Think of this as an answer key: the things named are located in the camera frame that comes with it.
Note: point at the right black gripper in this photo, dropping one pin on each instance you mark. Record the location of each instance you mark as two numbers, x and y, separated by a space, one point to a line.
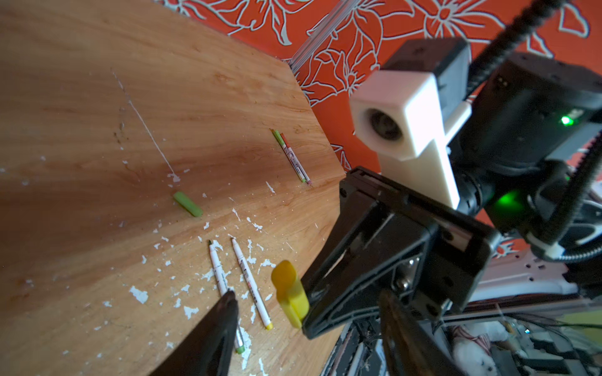
392 238

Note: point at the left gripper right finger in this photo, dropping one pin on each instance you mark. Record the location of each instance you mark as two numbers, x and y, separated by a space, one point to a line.
408 349

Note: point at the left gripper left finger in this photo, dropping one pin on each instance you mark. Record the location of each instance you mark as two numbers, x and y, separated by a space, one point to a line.
208 349

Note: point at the white pen yellow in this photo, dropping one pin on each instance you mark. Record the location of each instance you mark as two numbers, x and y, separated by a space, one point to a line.
252 285

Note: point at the white pen purple end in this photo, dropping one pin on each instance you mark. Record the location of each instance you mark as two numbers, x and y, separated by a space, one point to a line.
296 160

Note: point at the yellow pen cap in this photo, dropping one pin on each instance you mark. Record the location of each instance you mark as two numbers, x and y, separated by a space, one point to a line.
290 292

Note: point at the white pen green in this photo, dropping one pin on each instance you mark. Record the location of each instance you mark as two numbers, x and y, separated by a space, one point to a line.
280 141

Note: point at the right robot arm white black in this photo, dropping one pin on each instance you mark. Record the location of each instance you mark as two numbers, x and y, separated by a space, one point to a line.
469 150

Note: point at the white plush toy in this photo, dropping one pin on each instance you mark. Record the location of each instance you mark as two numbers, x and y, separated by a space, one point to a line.
472 345

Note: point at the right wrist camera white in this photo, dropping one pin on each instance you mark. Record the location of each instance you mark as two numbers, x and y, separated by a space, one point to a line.
409 111

